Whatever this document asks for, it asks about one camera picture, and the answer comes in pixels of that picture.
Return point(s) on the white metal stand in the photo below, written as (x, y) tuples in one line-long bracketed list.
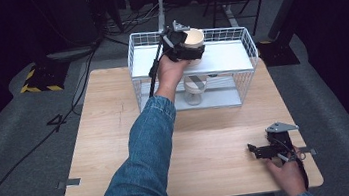
[(161, 9)]

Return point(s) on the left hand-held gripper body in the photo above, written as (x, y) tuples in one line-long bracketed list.
[(174, 42)]

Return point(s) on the grey tape strip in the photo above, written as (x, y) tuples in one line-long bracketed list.
[(72, 182), (308, 150)]

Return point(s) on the yellow black striped base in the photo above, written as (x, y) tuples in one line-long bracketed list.
[(42, 81)]

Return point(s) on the dark slanted pole with base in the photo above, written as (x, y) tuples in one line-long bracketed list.
[(281, 14)]

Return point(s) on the glass jar with white lid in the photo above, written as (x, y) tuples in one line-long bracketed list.
[(194, 87)]

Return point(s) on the person's left hand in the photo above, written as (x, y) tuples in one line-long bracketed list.
[(169, 75)]

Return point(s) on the white mug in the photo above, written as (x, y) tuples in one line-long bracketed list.
[(194, 39)]

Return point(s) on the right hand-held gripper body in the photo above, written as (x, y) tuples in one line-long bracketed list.
[(281, 143)]

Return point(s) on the person's right hand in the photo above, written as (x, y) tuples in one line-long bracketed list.
[(289, 178)]

